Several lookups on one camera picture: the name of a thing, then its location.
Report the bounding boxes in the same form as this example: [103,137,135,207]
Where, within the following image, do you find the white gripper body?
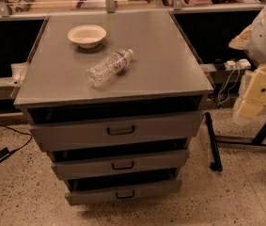
[243,64,266,105]

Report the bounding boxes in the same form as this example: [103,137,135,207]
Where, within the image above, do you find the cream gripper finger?
[228,25,251,50]
[237,100,264,119]

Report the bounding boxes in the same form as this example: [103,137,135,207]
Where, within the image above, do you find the grey top drawer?
[30,111,203,152]

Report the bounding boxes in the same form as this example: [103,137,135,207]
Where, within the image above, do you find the grey drawer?
[65,180,182,205]
[52,149,189,181]
[30,111,203,152]

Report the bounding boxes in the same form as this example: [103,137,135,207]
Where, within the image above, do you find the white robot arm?
[229,5,266,119]

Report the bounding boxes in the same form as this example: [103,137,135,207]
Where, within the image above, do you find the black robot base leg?
[205,112,223,172]

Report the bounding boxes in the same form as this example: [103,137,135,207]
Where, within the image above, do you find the grey drawer cabinet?
[15,11,211,205]

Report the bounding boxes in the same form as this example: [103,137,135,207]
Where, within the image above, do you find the grey bottom drawer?
[65,180,182,205]

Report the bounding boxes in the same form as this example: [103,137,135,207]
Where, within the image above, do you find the grey middle drawer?
[52,149,189,181]

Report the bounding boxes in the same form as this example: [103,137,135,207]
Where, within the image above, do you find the clear plastic water bottle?
[86,49,133,88]

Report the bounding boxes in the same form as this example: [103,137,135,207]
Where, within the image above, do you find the white paper bowl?
[68,24,107,49]

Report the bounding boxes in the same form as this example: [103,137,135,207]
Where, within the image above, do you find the dark tool on shelf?
[15,0,35,12]

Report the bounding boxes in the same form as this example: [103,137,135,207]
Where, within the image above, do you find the grey metal rail bracket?
[0,62,29,100]

